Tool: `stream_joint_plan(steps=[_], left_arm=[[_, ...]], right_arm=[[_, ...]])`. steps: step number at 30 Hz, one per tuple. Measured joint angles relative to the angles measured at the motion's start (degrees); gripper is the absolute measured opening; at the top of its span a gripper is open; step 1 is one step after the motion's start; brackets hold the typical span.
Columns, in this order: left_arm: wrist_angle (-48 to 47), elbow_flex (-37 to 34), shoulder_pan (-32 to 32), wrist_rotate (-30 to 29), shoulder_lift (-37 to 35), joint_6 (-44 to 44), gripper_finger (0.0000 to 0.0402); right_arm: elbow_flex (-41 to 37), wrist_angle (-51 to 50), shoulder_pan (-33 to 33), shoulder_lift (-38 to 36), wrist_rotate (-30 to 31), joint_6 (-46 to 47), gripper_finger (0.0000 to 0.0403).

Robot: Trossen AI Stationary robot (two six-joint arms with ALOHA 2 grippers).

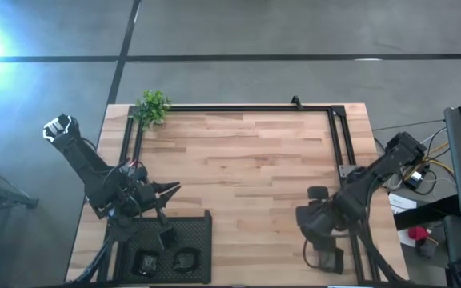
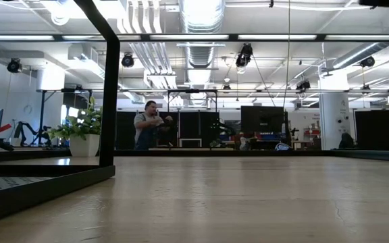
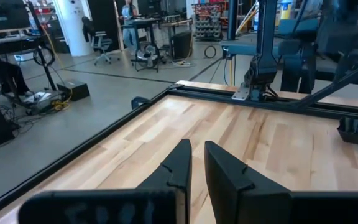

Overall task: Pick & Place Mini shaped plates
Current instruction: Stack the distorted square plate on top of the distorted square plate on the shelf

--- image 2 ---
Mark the person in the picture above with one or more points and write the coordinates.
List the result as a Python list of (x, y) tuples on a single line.
[(147, 128)]

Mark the black office chair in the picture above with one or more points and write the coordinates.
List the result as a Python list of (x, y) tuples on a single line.
[(346, 141)]

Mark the black background rig frame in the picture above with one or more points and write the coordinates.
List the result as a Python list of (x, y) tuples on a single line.
[(42, 111)]

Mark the green plant in white pot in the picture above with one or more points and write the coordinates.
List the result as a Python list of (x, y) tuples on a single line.
[(84, 145)]

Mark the black partition wall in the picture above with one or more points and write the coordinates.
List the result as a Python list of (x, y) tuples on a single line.
[(373, 130), (187, 125)]

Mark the red storage bins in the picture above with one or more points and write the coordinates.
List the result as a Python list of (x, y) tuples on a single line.
[(312, 132)]

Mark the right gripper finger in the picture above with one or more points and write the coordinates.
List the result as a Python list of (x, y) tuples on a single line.
[(383, 2)]

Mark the black beam with lights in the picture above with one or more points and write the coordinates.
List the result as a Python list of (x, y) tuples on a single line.
[(233, 37)]

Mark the white column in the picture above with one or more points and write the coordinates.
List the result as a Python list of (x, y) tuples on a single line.
[(333, 114)]

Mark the black hanging spotlight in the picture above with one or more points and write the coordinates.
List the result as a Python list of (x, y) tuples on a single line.
[(245, 54), (13, 65), (368, 61), (127, 60), (303, 85)]

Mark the black computer monitor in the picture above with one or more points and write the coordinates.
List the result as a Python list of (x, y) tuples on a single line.
[(262, 119)]

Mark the silver ventilation duct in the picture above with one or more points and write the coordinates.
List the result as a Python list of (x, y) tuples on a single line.
[(201, 20)]

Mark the black aluminium frame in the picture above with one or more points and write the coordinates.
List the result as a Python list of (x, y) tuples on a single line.
[(248, 153)]

